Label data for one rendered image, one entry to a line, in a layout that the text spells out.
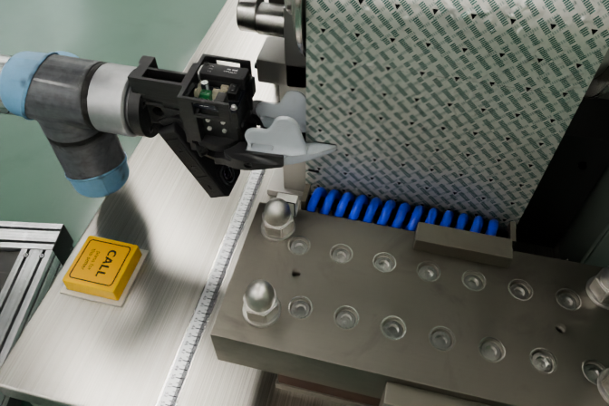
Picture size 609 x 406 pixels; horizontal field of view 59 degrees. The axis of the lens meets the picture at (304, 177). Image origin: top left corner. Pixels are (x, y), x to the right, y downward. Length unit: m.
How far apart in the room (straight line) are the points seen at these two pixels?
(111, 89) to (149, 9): 2.37
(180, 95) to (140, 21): 2.35
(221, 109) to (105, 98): 0.13
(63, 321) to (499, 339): 0.49
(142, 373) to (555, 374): 0.42
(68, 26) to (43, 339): 2.35
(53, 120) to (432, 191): 0.41
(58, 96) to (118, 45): 2.12
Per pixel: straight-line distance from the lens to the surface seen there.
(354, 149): 0.55
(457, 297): 0.55
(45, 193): 2.14
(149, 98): 0.57
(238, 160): 0.54
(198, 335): 0.66
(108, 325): 0.70
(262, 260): 0.55
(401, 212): 0.58
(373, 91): 0.50
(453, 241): 0.56
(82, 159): 0.68
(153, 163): 0.84
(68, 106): 0.61
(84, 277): 0.71
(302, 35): 0.47
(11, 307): 1.61
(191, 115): 0.53
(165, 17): 2.86
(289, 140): 0.53
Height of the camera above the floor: 1.50
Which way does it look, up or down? 49 degrees down
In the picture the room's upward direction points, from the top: straight up
